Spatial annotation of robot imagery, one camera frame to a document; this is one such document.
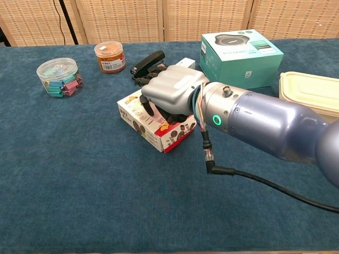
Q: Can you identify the bamboo folding screen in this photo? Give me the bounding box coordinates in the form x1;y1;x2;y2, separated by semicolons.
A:
0;0;339;48

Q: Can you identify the black stapler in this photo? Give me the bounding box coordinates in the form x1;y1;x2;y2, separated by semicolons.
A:
129;50;168;81

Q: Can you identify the blue tablecloth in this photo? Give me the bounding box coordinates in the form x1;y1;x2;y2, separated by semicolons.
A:
0;38;339;253

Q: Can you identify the clear jar of brown rubber bands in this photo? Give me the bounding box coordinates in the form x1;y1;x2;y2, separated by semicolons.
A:
94;41;127;75

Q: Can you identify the thin black hanging cable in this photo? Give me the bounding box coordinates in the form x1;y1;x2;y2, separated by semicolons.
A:
52;0;66;44

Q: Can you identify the small white staple box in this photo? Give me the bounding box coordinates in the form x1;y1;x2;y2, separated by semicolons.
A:
176;57;197;70

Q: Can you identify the black tripod stand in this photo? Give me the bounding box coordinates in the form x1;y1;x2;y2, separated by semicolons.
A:
58;0;79;45

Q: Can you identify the clear jar of binder clips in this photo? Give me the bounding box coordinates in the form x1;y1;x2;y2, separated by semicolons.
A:
36;57;84;98

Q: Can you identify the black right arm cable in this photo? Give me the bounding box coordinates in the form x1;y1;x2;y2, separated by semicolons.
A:
200;129;339;214

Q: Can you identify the teal product box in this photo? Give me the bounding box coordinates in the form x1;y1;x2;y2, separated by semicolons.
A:
199;29;284;90

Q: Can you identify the chocolate pie snack box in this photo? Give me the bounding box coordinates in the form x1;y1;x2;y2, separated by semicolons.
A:
117;88;197;153

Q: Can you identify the cream lidded lunch container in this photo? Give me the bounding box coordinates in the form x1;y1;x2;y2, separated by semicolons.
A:
278;71;339;124

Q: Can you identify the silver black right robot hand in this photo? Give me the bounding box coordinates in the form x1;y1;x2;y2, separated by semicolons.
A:
131;63;210;125

